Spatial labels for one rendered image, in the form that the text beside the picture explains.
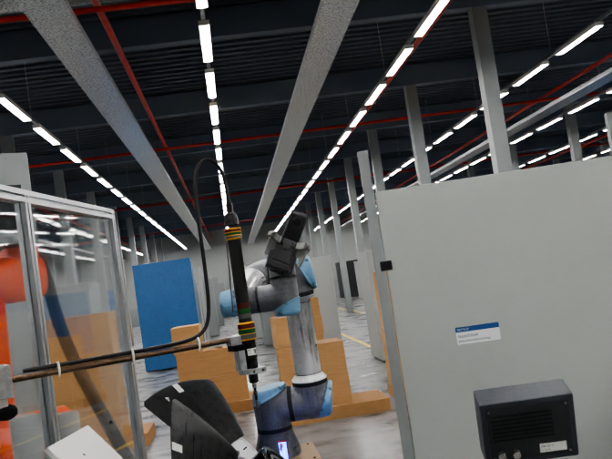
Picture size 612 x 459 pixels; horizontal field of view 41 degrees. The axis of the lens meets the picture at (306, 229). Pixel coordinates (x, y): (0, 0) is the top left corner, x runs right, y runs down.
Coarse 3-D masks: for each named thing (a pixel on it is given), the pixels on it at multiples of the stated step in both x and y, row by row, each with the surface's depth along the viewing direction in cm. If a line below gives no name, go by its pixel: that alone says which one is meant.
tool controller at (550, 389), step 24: (528, 384) 235; (552, 384) 232; (480, 408) 227; (504, 408) 226; (528, 408) 226; (552, 408) 226; (480, 432) 234; (504, 432) 228; (528, 432) 228; (552, 432) 227; (504, 456) 227; (528, 456) 229; (552, 456) 229
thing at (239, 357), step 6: (234, 336) 201; (234, 342) 201; (240, 342) 201; (228, 348) 203; (234, 348) 200; (240, 348) 201; (234, 354) 203; (240, 354) 201; (240, 360) 201; (240, 366) 201; (246, 366) 201; (264, 366) 203; (240, 372) 202; (246, 372) 200; (252, 372) 200; (258, 372) 201
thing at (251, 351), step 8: (232, 208) 206; (224, 216) 205; (232, 216) 204; (224, 224) 205; (232, 224) 204; (248, 344) 202; (248, 352) 202; (256, 352) 203; (248, 360) 202; (256, 360) 203; (248, 368) 202; (256, 376) 203
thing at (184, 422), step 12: (180, 408) 175; (180, 420) 173; (192, 420) 176; (180, 432) 171; (192, 432) 174; (204, 432) 177; (216, 432) 181; (180, 444) 169; (192, 444) 172; (204, 444) 175; (216, 444) 179; (228, 444) 183; (180, 456) 168; (192, 456) 171; (204, 456) 174; (216, 456) 178; (228, 456) 181
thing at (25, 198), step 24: (0, 192) 237; (24, 192) 253; (24, 216) 253; (96, 216) 321; (120, 264) 340; (120, 288) 336; (48, 360) 253; (48, 384) 250; (48, 408) 249; (144, 456) 333
